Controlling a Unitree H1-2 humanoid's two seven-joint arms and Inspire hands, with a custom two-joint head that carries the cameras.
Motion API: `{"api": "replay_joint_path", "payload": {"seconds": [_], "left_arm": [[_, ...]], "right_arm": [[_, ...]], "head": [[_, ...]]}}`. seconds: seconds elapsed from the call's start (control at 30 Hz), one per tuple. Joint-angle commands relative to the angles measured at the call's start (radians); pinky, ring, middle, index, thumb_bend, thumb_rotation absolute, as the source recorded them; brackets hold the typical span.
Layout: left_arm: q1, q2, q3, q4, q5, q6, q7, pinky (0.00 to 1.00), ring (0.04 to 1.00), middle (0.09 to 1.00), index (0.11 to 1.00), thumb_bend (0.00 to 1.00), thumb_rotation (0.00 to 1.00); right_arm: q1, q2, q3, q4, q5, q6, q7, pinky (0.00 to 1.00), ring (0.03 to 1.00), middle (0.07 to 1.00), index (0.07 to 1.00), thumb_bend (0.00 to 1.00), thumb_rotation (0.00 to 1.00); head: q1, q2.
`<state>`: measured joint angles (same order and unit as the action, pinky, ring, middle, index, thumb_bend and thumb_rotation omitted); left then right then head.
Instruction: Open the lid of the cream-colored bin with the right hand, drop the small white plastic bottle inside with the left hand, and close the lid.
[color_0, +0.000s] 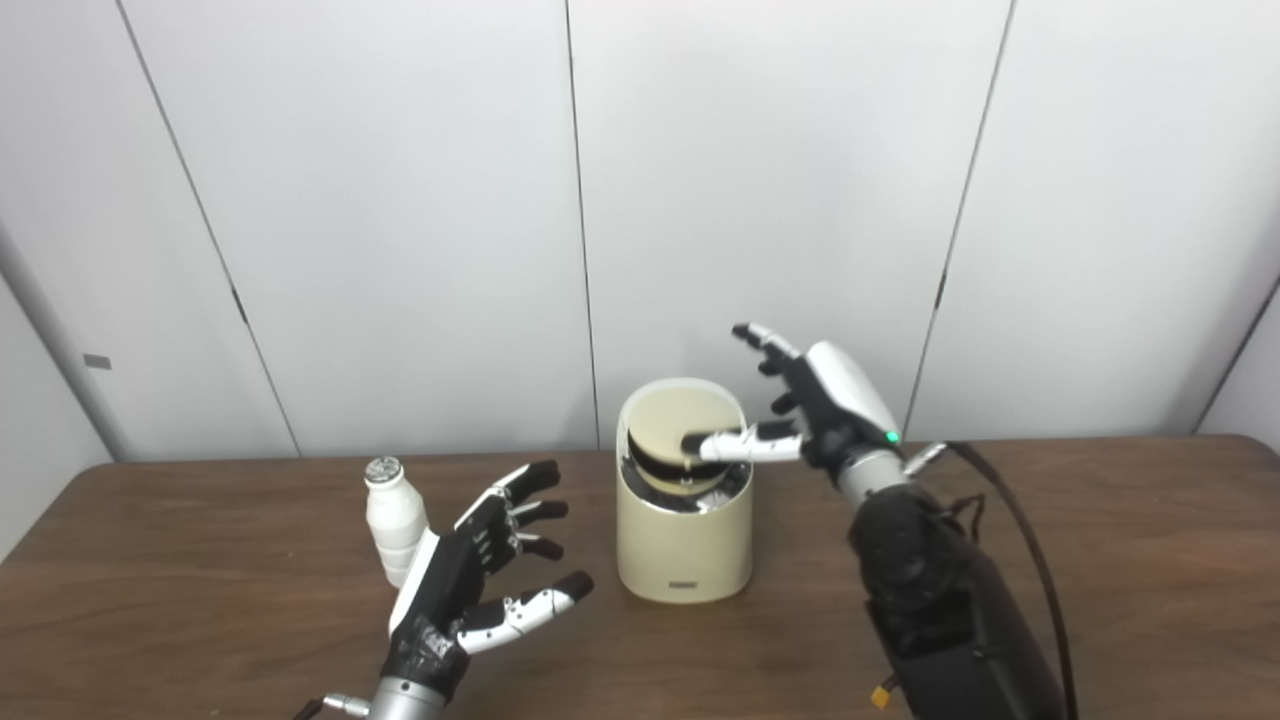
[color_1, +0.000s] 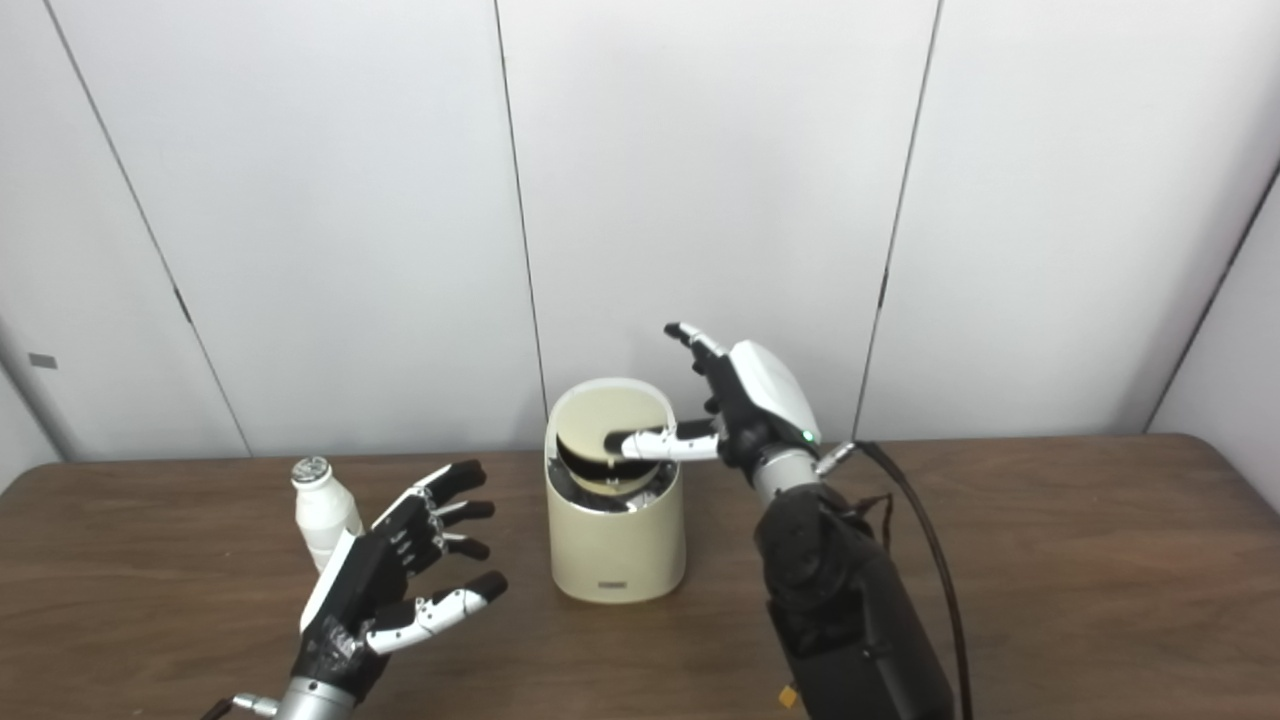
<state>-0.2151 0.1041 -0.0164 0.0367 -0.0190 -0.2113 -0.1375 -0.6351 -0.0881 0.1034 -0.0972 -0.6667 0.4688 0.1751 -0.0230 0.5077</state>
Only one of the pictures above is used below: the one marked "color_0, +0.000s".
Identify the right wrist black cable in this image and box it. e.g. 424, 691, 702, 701
903, 440, 1081, 720

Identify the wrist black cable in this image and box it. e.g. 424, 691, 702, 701
903, 440, 1081, 720
292, 693, 373, 720

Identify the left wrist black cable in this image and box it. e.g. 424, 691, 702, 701
292, 693, 373, 720

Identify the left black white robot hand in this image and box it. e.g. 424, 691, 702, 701
380, 460, 595, 701

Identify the cream round bin lid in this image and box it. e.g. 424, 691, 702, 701
627, 388, 743, 498

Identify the small white plastic bottle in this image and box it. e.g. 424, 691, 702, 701
363, 456, 431, 589

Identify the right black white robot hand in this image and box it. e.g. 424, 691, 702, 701
681, 322, 906, 474

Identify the cream-colored round bin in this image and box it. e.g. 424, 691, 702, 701
615, 377, 755, 604

